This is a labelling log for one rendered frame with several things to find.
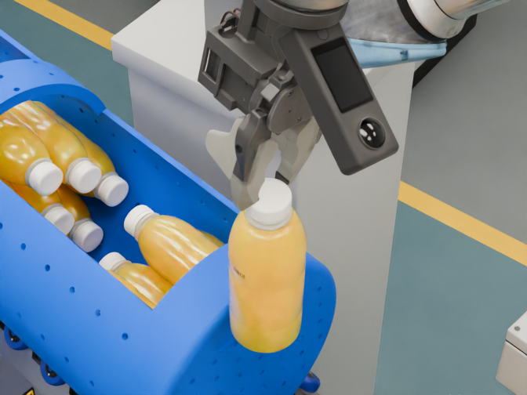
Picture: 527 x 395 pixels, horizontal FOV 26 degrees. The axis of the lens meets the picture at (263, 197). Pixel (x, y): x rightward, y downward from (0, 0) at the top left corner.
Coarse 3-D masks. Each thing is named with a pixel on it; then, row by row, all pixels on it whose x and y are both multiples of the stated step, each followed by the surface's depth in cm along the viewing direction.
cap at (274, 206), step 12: (276, 180) 97; (264, 192) 96; (276, 192) 96; (288, 192) 96; (264, 204) 95; (276, 204) 95; (288, 204) 95; (252, 216) 96; (264, 216) 95; (276, 216) 95
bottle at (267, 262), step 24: (240, 216) 98; (288, 216) 97; (240, 240) 98; (264, 240) 96; (288, 240) 97; (240, 264) 99; (264, 264) 98; (288, 264) 98; (240, 288) 102; (264, 288) 100; (288, 288) 101; (240, 312) 104; (264, 312) 103; (288, 312) 104; (240, 336) 107; (264, 336) 106; (288, 336) 107
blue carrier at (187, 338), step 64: (0, 64) 138; (128, 128) 145; (0, 192) 127; (128, 192) 152; (192, 192) 142; (0, 256) 126; (64, 256) 121; (128, 256) 151; (64, 320) 121; (128, 320) 116; (192, 320) 113; (320, 320) 130; (128, 384) 116; (192, 384) 115; (256, 384) 127
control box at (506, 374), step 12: (516, 324) 128; (516, 336) 127; (504, 348) 130; (516, 348) 128; (504, 360) 131; (516, 360) 129; (504, 372) 132; (516, 372) 131; (504, 384) 134; (516, 384) 132
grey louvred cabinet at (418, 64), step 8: (472, 16) 334; (464, 24) 332; (472, 24) 337; (464, 32) 335; (448, 40) 326; (456, 40) 332; (448, 48) 329; (440, 56) 327; (416, 64) 312; (424, 64) 320; (432, 64) 325; (416, 72) 317; (424, 72) 322; (416, 80) 320
